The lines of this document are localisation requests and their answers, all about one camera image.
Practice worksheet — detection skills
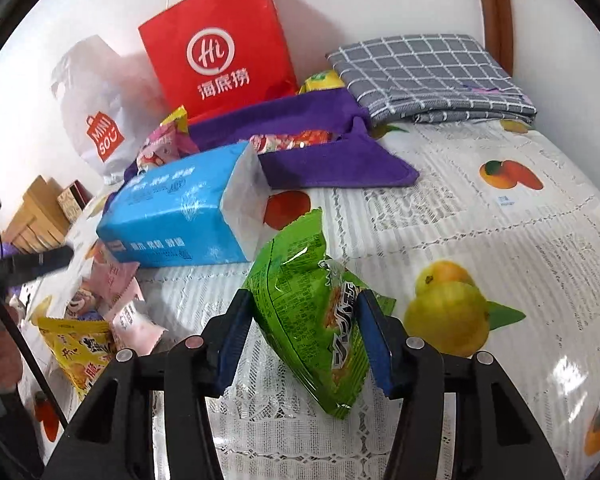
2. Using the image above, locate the yellow snack bag behind towel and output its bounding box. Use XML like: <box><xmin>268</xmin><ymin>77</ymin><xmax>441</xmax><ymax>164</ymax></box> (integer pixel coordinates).
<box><xmin>298</xmin><ymin>70</ymin><xmax>346</xmax><ymax>94</ymax></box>

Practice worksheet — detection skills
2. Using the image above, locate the red gold snack packet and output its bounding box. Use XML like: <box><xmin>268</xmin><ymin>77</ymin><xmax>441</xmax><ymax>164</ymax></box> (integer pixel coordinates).
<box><xmin>285</xmin><ymin>130</ymin><xmax>332</xmax><ymax>150</ymax></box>

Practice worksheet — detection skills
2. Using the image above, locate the grey checked folded cloth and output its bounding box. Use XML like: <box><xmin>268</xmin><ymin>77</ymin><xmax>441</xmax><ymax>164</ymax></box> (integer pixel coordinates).
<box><xmin>326</xmin><ymin>34</ymin><xmax>538</xmax><ymax>125</ymax></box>

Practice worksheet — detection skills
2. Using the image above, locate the blue tissue pack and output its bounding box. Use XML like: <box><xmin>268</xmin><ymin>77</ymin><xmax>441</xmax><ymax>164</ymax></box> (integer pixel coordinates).
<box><xmin>96</xmin><ymin>141</ymin><xmax>271</xmax><ymax>268</ymax></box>

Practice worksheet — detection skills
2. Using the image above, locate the pink snack packet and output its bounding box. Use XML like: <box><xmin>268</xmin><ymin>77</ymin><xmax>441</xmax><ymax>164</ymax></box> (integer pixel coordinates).
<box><xmin>105</xmin><ymin>296</ymin><xmax>166</xmax><ymax>356</ymax></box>

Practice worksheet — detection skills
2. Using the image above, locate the white Miniso plastic bag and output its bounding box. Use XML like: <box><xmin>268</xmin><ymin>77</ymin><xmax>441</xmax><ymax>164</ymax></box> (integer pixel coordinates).
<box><xmin>50</xmin><ymin>36</ymin><xmax>168</xmax><ymax>184</ymax></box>

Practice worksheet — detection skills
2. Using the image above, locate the black cable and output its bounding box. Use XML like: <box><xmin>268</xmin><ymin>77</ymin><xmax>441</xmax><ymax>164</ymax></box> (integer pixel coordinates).
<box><xmin>0</xmin><ymin>268</ymin><xmax>70</xmax><ymax>430</ymax></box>

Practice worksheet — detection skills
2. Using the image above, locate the white red snack packet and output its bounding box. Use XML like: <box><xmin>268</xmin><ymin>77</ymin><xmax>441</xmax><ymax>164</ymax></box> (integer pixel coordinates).
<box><xmin>249</xmin><ymin>134</ymin><xmax>292</xmax><ymax>154</ymax></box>

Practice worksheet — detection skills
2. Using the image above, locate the yellow orange snack bag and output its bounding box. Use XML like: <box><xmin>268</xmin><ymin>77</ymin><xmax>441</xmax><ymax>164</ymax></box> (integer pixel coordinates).
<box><xmin>38</xmin><ymin>318</ymin><xmax>116</xmax><ymax>400</ymax></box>

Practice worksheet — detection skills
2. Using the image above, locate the magenta yellow snack bag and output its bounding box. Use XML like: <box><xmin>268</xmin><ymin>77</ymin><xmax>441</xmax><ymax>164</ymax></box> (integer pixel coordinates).
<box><xmin>136</xmin><ymin>106</ymin><xmax>199</xmax><ymax>174</ymax></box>

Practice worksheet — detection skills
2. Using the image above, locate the red paper shopping bag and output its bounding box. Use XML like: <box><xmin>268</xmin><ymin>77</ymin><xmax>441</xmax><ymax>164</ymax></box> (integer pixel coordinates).
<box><xmin>138</xmin><ymin>0</ymin><xmax>298</xmax><ymax>120</ymax></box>

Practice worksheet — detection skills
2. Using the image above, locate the purple towel cloth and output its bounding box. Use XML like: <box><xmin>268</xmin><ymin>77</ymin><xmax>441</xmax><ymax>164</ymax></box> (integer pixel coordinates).
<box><xmin>104</xmin><ymin>86</ymin><xmax>422</xmax><ymax>212</ymax></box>

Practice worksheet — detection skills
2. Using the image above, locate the brown wooden door frame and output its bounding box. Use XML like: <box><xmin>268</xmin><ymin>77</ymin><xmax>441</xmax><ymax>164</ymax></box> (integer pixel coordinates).
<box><xmin>480</xmin><ymin>0</ymin><xmax>515</xmax><ymax>75</ymax></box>

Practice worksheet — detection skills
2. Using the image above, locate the green snack bag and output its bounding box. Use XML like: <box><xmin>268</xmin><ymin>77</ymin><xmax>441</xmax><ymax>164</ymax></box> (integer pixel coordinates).
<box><xmin>245</xmin><ymin>208</ymin><xmax>370</xmax><ymax>419</ymax></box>

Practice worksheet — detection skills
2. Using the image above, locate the person's left hand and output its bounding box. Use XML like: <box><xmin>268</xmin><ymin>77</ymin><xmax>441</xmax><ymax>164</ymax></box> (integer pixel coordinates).
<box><xmin>0</xmin><ymin>328</ymin><xmax>23</xmax><ymax>394</ymax></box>

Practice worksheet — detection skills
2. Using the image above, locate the wooden furniture piece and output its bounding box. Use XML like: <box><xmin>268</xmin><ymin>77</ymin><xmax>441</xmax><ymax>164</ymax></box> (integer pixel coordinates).
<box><xmin>1</xmin><ymin>176</ymin><xmax>93</xmax><ymax>254</ymax></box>

